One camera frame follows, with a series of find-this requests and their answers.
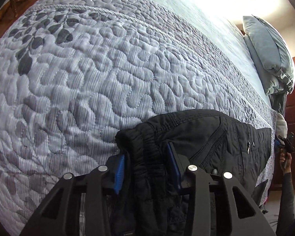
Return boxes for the grey quilted leaf bedspread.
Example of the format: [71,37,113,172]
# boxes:
[0,0,277,235]

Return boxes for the blue-grey lower pillow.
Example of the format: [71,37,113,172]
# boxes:
[243,35,285,95]

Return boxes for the white crumpled cloth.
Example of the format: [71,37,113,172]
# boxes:
[276,113,288,144]

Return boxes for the black pants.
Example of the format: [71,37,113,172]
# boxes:
[111,109,272,235]

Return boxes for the blue-grey ruffled pillow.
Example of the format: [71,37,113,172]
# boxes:
[242,16,295,94]

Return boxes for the person's right hand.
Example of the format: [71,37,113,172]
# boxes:
[280,149,292,174]

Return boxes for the light blue bed sheet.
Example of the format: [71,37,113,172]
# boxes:
[123,0,271,106]

